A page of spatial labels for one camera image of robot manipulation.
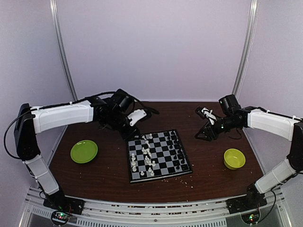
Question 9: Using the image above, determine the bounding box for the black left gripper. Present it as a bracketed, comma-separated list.
[106, 110, 142, 141]

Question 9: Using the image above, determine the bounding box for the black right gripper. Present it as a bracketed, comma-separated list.
[195, 113, 239, 141]

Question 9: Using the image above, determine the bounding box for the black white chessboard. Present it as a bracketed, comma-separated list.
[126, 129, 193, 183]

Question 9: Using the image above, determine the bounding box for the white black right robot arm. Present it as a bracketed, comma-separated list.
[195, 95, 303, 209]

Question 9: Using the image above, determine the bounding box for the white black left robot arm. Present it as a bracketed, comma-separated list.
[9, 89, 159, 210]

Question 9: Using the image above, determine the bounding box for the yellow-green bowl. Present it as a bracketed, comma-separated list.
[223, 148, 246, 170]

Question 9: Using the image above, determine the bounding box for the green plate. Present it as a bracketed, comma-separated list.
[70, 140, 98, 164]

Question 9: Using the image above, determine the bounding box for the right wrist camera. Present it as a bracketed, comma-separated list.
[195, 106, 217, 125]

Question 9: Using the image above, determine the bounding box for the right aluminium frame post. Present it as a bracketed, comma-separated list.
[232, 0, 259, 98]

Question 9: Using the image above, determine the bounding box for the aluminium frame post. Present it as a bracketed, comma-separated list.
[232, 0, 259, 98]
[49, 0, 78, 101]

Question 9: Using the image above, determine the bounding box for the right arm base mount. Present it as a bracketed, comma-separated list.
[226, 196, 267, 225]

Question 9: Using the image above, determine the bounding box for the aluminium front rail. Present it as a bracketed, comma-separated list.
[18, 185, 292, 227]

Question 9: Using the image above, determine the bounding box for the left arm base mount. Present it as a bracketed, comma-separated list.
[43, 197, 85, 226]

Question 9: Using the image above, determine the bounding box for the left aluminium frame post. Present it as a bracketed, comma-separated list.
[49, 0, 78, 101]

